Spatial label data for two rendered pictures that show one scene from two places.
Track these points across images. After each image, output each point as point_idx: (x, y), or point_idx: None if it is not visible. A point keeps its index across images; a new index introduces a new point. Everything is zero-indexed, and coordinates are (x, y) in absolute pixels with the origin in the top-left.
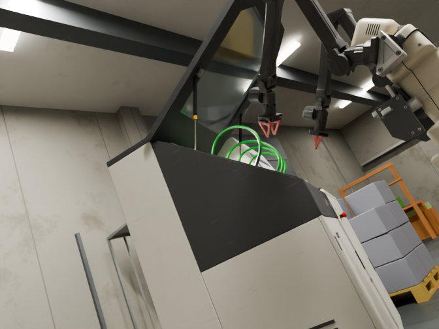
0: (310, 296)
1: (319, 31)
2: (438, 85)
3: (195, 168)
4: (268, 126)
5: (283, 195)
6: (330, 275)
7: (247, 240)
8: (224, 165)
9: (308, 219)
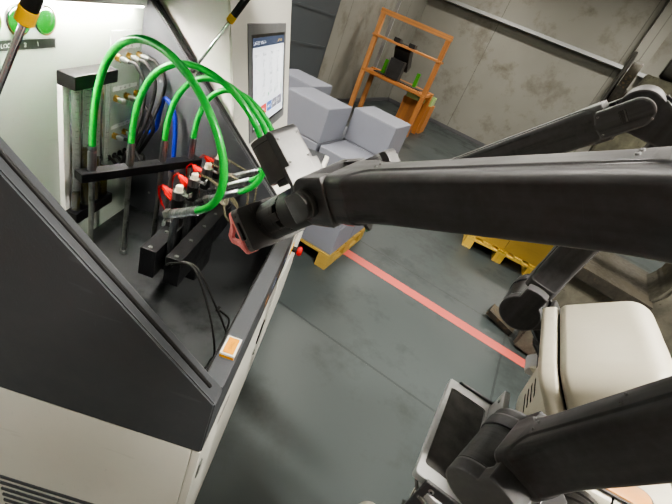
0: (106, 487)
1: (576, 457)
2: None
3: None
4: (242, 248)
5: (158, 395)
6: (152, 493)
7: (38, 389)
8: (54, 254)
9: (174, 443)
